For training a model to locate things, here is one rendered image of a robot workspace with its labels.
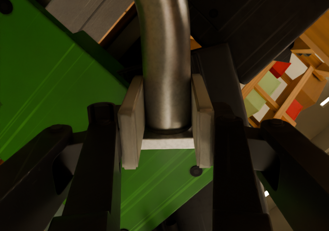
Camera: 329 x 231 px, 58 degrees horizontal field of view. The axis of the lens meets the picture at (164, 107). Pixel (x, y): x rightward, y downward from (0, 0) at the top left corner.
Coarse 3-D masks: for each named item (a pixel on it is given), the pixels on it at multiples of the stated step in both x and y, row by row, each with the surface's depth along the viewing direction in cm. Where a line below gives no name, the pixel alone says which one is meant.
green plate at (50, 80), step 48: (0, 0) 19; (0, 48) 20; (48, 48) 20; (96, 48) 27; (0, 96) 22; (48, 96) 22; (96, 96) 21; (0, 144) 23; (144, 192) 24; (192, 192) 24
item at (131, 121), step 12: (132, 84) 18; (132, 96) 15; (120, 108) 14; (132, 108) 14; (144, 108) 19; (120, 120) 13; (132, 120) 13; (144, 120) 19; (120, 132) 14; (132, 132) 14; (132, 144) 14; (132, 156) 14; (132, 168) 14
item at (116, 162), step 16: (96, 112) 13; (112, 112) 13; (96, 128) 12; (112, 128) 12; (96, 144) 11; (112, 144) 11; (80, 160) 10; (96, 160) 10; (112, 160) 10; (80, 176) 9; (96, 176) 9; (112, 176) 9; (80, 192) 8; (96, 192) 8; (112, 192) 8; (64, 208) 8; (80, 208) 8; (96, 208) 8; (112, 208) 8; (64, 224) 6; (80, 224) 6; (96, 224) 6; (112, 224) 8
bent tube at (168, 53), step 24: (144, 0) 16; (168, 0) 16; (144, 24) 17; (168, 24) 16; (144, 48) 17; (168, 48) 17; (144, 72) 18; (168, 72) 17; (144, 96) 19; (168, 96) 18; (168, 120) 18; (144, 144) 18; (168, 144) 18; (192, 144) 18
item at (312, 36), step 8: (328, 16) 85; (312, 24) 86; (320, 24) 86; (328, 24) 86; (304, 32) 87; (312, 32) 87; (320, 32) 86; (328, 32) 86; (304, 40) 94; (312, 40) 87; (320, 40) 87; (328, 40) 86; (312, 48) 94; (320, 48) 87; (328, 48) 87; (320, 56) 93; (328, 56) 87; (328, 64) 93
